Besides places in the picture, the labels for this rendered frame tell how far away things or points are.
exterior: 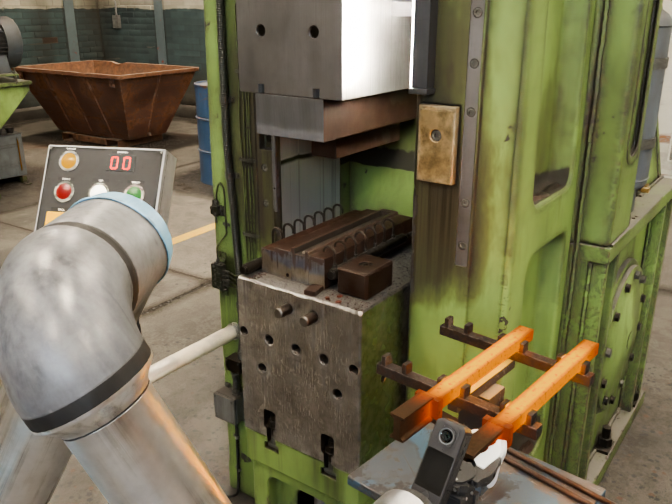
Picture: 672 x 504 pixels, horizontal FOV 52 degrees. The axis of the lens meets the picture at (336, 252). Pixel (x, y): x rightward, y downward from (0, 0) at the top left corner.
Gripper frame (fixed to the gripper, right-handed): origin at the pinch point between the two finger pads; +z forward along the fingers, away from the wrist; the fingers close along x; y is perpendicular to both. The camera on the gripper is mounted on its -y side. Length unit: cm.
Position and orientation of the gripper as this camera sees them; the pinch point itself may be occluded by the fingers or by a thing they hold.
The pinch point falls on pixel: (488, 436)
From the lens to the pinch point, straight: 109.3
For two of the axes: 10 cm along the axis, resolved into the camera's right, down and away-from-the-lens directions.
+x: 7.6, 2.2, -6.2
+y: 0.0, 9.4, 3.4
